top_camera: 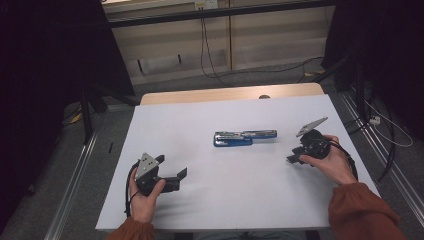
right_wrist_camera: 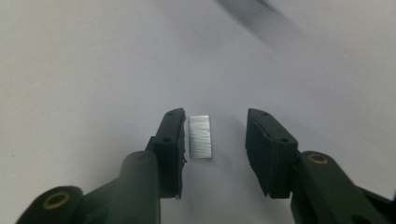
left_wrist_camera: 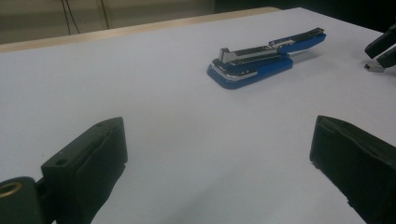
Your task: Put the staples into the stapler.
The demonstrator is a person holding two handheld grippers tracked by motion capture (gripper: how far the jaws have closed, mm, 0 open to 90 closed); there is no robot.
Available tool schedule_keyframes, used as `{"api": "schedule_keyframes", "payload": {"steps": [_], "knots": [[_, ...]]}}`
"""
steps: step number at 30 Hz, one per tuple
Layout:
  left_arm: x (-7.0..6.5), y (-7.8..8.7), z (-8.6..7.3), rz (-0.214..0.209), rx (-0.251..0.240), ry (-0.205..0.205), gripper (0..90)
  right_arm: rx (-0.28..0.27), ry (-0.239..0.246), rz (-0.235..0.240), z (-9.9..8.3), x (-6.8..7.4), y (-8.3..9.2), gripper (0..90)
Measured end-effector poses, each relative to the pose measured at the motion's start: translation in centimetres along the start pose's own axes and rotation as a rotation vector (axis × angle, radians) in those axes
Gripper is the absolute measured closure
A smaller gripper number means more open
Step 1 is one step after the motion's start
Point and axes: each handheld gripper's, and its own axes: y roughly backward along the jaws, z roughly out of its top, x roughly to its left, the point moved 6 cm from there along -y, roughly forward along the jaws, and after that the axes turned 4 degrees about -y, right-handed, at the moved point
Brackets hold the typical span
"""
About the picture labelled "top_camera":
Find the person's right hand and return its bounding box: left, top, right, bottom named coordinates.
left=298, top=133, right=358, bottom=187

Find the left hand-held gripper cable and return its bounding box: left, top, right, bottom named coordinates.
left=124, top=160, right=140, bottom=218

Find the white table mat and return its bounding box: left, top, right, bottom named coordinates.
left=95, top=94, right=381, bottom=232

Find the black stand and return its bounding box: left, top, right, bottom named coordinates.
left=312, top=54, right=372, bottom=128
left=78, top=83, right=142, bottom=146

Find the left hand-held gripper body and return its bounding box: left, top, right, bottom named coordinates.
left=134, top=152, right=183, bottom=197

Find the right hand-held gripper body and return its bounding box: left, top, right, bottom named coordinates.
left=292, top=116, right=332, bottom=161

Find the beige wooden cabinet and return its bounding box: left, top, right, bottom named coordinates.
left=101, top=0, right=336, bottom=86

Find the black horizontal bar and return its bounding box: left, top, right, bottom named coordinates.
left=107, top=0, right=335, bottom=30

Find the hand-held gripper cable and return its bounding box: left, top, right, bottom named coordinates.
left=327, top=139, right=360, bottom=182
left=124, top=160, right=140, bottom=218

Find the thick black cable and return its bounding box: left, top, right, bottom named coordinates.
left=344, top=99, right=398, bottom=183

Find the hanging black cable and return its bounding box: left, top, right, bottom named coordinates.
left=199, top=9, right=232, bottom=88

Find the white wall socket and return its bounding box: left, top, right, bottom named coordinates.
left=194, top=0, right=219, bottom=11

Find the blue stapler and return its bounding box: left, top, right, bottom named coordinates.
left=213, top=129, right=279, bottom=148

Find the black curtain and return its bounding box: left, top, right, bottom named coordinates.
left=320, top=0, right=424, bottom=142
left=0, top=0, right=136, bottom=232

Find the black floor cable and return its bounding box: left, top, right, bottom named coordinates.
left=229, top=56, right=325, bottom=84

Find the right hand-held gripper cable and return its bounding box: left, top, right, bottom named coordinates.
left=327, top=139, right=360, bottom=182

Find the aluminium floor rail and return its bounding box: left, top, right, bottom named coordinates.
left=43, top=129, right=100, bottom=240
left=339, top=90, right=424, bottom=228

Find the white cable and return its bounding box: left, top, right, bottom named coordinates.
left=364, top=99, right=415, bottom=149

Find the person's left hand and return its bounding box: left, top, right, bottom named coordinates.
left=128, top=167, right=167, bottom=224

